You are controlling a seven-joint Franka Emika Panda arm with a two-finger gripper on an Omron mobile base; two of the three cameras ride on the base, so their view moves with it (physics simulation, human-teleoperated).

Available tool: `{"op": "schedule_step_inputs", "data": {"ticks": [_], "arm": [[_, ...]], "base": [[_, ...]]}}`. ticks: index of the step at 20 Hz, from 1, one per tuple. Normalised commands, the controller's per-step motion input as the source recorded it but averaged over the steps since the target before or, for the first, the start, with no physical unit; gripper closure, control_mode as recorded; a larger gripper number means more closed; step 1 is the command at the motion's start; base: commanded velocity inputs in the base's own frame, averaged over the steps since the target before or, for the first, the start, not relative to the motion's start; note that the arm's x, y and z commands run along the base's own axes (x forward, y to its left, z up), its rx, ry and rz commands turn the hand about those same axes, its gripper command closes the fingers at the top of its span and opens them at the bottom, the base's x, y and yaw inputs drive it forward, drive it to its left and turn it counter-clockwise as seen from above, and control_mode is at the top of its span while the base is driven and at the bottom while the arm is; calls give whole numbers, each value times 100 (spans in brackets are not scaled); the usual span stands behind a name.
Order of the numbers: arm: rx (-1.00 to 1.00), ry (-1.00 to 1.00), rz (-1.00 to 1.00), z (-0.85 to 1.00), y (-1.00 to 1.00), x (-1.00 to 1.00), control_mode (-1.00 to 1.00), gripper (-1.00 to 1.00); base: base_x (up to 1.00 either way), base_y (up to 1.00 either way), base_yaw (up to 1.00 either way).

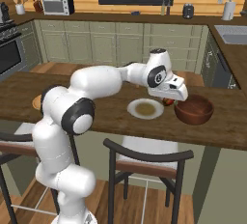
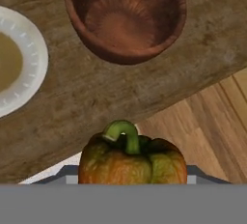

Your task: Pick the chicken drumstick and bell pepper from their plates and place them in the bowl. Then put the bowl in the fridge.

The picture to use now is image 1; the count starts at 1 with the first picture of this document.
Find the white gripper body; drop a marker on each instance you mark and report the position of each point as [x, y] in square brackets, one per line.
[173, 93]

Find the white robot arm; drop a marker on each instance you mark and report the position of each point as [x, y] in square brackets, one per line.
[93, 83]

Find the red bell pepper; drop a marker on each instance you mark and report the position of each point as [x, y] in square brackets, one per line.
[168, 102]

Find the brown wooden bowl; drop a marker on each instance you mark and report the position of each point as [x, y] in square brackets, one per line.
[194, 112]

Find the white round plate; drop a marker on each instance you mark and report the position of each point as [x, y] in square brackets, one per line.
[133, 109]

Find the dark dishwasher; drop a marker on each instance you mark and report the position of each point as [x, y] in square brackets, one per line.
[217, 70]

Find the dark chair with white seat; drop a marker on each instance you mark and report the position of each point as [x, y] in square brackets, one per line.
[144, 157]
[13, 147]

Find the grey sink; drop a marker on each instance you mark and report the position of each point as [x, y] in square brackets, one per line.
[231, 34]

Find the black toaster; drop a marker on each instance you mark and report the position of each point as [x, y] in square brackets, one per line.
[188, 11]

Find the small green bottle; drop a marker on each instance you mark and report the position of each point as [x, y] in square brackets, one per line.
[162, 9]

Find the green base cupboard run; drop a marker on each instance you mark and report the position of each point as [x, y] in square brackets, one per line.
[103, 44]

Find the small dark dish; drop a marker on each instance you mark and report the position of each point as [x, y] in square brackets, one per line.
[135, 13]

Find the white paper towel roll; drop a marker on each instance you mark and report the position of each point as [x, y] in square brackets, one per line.
[228, 10]

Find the tan round plate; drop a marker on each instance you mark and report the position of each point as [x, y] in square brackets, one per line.
[37, 102]

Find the white microwave oven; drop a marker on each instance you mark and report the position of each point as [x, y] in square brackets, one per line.
[58, 6]

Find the brown knife block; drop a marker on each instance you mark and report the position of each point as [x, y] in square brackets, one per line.
[37, 5]

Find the steel oven with hob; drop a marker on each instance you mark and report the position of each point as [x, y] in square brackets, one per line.
[9, 54]

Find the white pot with tools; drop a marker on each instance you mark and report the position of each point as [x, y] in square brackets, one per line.
[20, 9]

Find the black coffee machine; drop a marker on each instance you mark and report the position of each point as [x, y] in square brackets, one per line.
[4, 13]

